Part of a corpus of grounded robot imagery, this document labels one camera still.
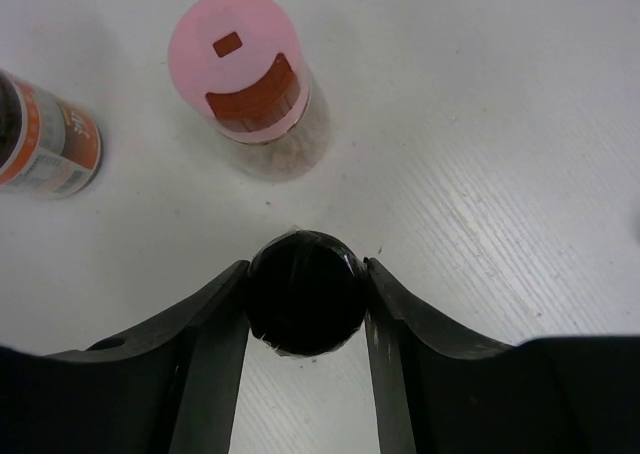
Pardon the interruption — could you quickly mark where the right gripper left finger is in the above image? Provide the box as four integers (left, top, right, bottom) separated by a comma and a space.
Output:
1, 261, 249, 453

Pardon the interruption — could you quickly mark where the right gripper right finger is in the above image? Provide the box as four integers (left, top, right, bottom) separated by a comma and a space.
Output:
365, 259, 639, 453

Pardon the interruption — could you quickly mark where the small black pepper grinder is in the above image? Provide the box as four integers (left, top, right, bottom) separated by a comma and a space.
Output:
245, 230, 367, 358

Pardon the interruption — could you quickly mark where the dark jar white lid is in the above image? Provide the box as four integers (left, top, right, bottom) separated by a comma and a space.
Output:
1, 71, 102, 199

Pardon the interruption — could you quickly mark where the pink lid spice bottle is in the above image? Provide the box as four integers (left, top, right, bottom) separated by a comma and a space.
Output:
167, 0, 330, 181

